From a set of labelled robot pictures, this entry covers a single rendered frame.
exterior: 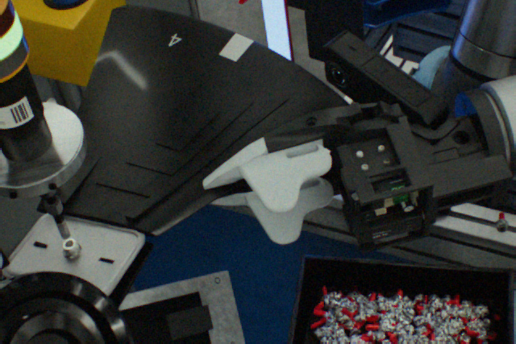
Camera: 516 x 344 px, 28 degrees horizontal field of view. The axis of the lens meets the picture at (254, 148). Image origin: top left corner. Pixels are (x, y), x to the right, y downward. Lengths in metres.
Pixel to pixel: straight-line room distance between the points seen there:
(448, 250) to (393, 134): 0.44
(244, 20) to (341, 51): 1.87
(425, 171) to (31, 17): 0.53
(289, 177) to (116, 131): 0.15
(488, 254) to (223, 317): 0.34
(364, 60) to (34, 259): 0.29
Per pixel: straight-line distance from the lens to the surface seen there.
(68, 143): 0.65
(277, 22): 0.99
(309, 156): 0.75
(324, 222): 1.20
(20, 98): 0.61
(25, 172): 0.64
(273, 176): 0.74
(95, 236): 0.75
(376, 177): 0.74
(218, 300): 0.92
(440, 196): 0.74
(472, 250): 1.15
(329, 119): 0.74
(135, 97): 0.84
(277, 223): 0.77
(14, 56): 0.59
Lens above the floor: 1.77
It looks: 48 degrees down
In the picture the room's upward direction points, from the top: 10 degrees counter-clockwise
